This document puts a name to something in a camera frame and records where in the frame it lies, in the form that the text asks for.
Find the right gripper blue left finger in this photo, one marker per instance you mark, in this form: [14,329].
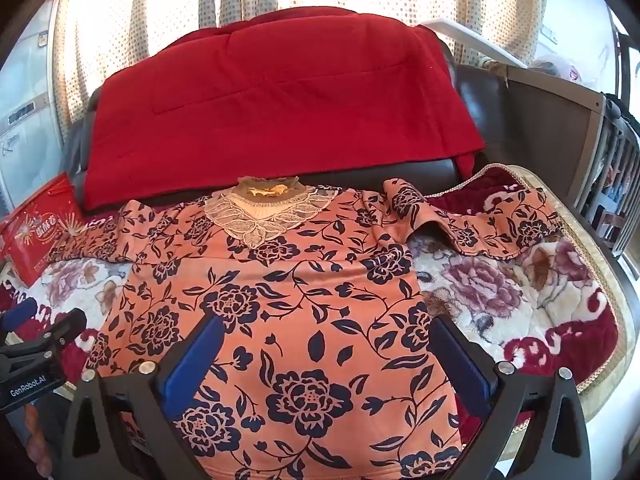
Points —
[185,365]

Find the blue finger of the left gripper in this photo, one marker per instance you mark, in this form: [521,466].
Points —
[64,332]
[15,317]

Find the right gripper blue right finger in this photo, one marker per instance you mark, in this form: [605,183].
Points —
[468,366]

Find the orange floral blouse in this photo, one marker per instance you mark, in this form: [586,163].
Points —
[324,371]

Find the person left hand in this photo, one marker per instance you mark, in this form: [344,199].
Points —
[36,447]

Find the red snack gift box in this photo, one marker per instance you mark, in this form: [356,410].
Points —
[29,232]

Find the silver refrigerator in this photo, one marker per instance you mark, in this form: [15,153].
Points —
[31,141]

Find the wooden crib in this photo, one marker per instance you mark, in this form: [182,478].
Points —
[583,147]

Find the red quilted blanket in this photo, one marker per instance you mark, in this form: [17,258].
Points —
[293,92]

